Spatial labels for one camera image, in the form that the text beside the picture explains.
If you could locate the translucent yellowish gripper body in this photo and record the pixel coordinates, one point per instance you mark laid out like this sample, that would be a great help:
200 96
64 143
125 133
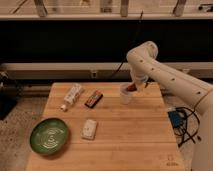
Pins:
140 80

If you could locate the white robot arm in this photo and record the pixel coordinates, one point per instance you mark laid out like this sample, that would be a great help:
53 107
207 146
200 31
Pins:
194 92

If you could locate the translucent ceramic cup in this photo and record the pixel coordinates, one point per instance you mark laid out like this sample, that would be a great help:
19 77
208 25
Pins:
125 95

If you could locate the green ceramic plate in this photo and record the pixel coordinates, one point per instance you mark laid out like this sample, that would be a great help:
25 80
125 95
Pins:
49 136

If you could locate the brown candy bar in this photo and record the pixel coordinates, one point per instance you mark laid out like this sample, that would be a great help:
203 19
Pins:
94 99

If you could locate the blue power box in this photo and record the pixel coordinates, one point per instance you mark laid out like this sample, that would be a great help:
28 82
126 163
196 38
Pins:
176 119

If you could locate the black object at left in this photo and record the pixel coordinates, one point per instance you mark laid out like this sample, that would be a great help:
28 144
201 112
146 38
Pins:
10 91

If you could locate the white wall outlet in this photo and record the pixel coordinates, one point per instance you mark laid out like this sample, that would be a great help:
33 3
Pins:
94 74

